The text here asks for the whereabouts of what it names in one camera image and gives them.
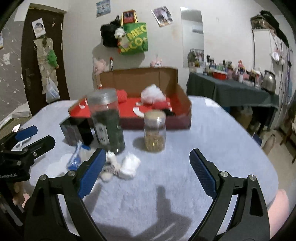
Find white wardrobe cabinet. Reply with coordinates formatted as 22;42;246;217
252;29;289;79

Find pink plush behind box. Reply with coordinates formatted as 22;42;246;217
150;58;162;68

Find green plush on door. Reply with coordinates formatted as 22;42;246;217
47;50;59;69

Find large dark tea jar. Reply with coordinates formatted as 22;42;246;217
87;88;125;154

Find white sock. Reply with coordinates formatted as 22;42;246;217
118;153;141;180

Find striped fluffy plush toy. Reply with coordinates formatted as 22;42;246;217
99;151;121;182

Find red cardboard box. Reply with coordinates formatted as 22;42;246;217
68;67;192;131

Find dark colourful tin box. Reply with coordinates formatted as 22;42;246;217
60;117;94;146

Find wall mirror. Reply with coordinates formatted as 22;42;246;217
180;6;205;68

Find red sock in box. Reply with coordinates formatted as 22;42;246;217
152;101;172;111

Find small blue wall poster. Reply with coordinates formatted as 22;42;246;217
96;0;111;18

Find red bowl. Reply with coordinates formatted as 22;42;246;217
212;70;227;80

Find steel kettle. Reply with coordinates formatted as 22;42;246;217
261;70;276;94

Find white fluffy ball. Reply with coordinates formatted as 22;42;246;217
140;84;166;104

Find small glass jar gold contents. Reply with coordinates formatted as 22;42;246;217
144;110;166;152

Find green tote bag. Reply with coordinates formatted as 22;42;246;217
117;9;148;55

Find blue plastic packet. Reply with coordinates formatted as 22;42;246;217
66;141;91;171

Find dark brown door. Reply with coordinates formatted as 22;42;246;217
21;7;70;115

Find black bag on wall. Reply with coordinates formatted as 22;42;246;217
100;15;121;48

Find green cloth side table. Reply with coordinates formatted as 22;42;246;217
186;72;280;130

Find photo poster on wall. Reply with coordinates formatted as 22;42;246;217
151;6;174;28

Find white panda plush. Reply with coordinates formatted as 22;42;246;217
114;27;126;40

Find pink plush on wall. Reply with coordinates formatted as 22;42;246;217
93;58;106;76

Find white plastic bag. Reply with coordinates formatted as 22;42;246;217
45;77;60;103

